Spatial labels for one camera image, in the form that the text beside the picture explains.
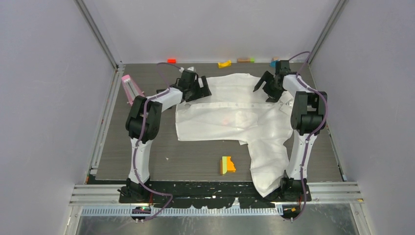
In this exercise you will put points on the blue triangle block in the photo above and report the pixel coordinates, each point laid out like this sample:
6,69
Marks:
273,62

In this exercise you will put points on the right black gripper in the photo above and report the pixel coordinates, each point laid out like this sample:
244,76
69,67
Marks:
274,96

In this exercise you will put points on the tan and green block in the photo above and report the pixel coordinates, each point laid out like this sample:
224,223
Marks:
246,60

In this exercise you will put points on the pink metronome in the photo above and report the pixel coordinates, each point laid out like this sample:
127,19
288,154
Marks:
131,89

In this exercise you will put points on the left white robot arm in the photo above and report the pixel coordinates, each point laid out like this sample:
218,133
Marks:
143,125

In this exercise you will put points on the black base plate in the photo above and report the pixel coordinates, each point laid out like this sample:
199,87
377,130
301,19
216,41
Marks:
212,195

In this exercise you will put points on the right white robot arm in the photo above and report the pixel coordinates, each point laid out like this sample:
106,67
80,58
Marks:
308,117

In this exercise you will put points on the yellow arch block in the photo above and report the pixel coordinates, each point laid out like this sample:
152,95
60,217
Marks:
224,64

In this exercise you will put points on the white shirt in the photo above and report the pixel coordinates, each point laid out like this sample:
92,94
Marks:
234,111

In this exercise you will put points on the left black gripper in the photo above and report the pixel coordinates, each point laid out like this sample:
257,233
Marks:
201,93

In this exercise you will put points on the orange yellow block pile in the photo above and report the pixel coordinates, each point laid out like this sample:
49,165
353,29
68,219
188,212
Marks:
227,165

